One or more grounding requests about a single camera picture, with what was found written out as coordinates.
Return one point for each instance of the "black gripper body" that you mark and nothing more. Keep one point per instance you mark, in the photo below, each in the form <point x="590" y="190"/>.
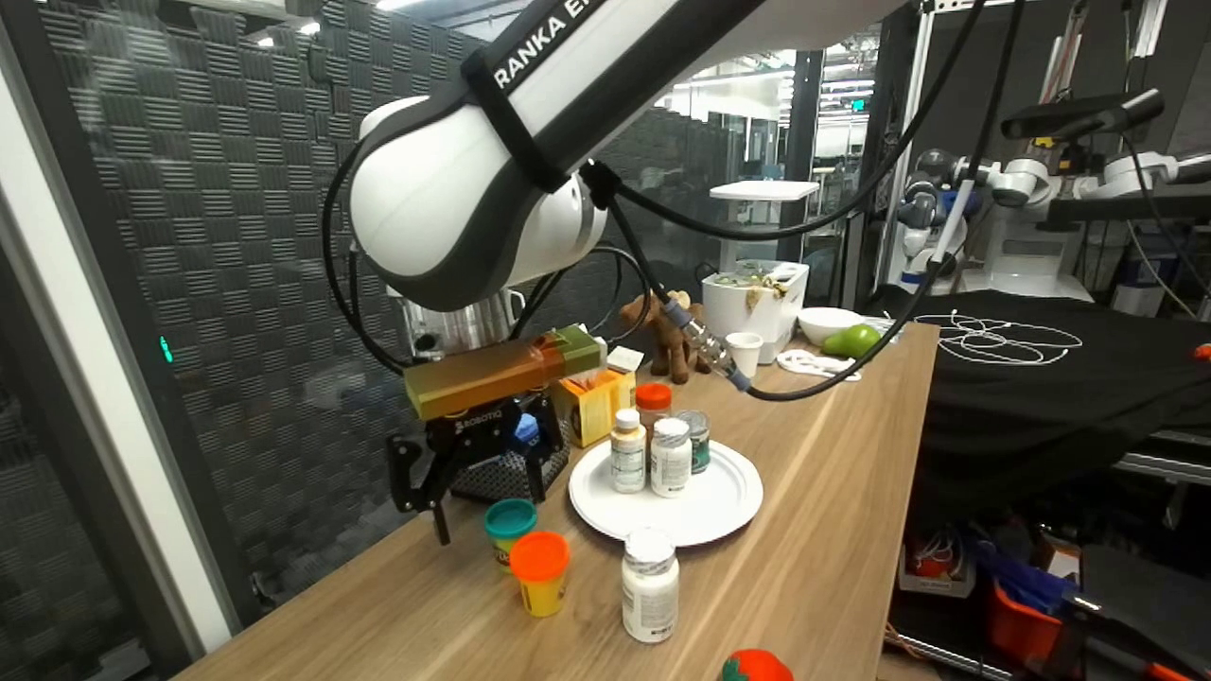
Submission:
<point x="477" y="455"/>

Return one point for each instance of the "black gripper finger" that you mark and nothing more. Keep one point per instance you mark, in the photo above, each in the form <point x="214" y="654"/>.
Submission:
<point x="441" y="521"/>
<point x="536" y="479"/>

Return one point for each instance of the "small white vitamin bottle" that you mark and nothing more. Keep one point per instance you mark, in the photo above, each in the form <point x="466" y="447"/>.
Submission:
<point x="629" y="452"/>

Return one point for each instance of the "white pill bottle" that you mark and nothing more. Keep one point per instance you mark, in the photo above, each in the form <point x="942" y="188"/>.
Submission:
<point x="670" y="455"/>
<point x="648" y="589"/>

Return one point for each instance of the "red lid spice bottle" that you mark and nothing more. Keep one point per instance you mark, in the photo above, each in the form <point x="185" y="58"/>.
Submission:
<point x="653" y="398"/>

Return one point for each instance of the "small green label can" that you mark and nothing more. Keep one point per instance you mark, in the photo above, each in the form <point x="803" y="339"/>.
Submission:
<point x="702" y="441"/>

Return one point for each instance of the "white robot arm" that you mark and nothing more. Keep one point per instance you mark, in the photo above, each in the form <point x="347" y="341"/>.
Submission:
<point x="461" y="194"/>

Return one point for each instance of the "orange lid dough tub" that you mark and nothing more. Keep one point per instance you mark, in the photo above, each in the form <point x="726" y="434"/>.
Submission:
<point x="537" y="566"/>

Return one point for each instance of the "yellow open cardboard box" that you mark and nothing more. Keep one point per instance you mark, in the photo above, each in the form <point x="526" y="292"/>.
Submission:
<point x="590" y="398"/>

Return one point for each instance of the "brown plush moose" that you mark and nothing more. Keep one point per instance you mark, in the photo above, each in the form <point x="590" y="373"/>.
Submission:
<point x="675" y="355"/>

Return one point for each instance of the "white paper cup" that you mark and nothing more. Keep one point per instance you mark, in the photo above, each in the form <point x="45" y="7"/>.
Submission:
<point x="746" y="350"/>

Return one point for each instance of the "red ball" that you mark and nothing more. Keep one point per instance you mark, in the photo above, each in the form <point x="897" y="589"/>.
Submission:
<point x="755" y="667"/>

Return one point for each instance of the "white appliance with leaves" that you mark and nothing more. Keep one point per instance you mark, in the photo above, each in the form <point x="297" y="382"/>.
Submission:
<point x="755" y="295"/>

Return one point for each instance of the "white bowl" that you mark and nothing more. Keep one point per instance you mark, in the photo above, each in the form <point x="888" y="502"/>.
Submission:
<point x="823" y="323"/>

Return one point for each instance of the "green pear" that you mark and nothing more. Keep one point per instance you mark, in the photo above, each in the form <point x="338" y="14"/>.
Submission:
<point x="850" y="341"/>

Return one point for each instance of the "wrist camera amber block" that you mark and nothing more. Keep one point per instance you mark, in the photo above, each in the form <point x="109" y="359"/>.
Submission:
<point x="498" y="373"/>

